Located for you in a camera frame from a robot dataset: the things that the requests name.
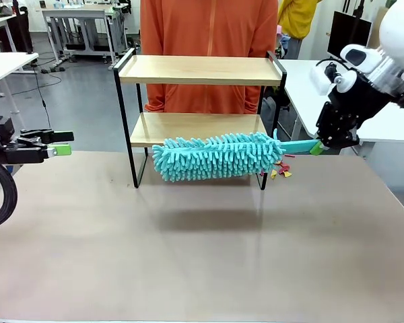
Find grey metal workbench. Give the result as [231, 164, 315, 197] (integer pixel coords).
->
[40, 3, 129, 70]

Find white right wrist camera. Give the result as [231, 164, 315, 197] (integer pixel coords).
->
[310, 60, 355, 96]

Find brown cardboard panel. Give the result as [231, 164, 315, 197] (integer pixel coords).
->
[368, 6, 397, 51]

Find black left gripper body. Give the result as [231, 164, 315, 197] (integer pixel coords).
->
[0, 116, 51, 166]

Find black frame two-tier wooden shelf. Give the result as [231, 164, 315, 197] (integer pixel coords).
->
[113, 48, 288, 191]

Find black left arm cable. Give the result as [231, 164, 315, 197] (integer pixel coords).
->
[0, 157, 19, 231]

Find person in orange hoodie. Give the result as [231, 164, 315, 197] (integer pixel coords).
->
[139, 0, 279, 115]

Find small white desk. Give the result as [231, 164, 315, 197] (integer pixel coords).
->
[0, 52, 40, 102]

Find teal chenille duster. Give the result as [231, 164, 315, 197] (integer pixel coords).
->
[151, 128, 321, 184]

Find person in yellow top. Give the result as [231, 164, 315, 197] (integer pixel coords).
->
[275, 0, 324, 61]

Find large white desk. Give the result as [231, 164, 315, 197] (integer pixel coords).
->
[276, 59, 404, 159]

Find black computer monitor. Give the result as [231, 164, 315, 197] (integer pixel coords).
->
[327, 11, 373, 68]

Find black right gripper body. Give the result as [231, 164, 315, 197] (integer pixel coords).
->
[325, 71, 391, 119]

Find black floor cable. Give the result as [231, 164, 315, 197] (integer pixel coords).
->
[33, 62, 63, 134]

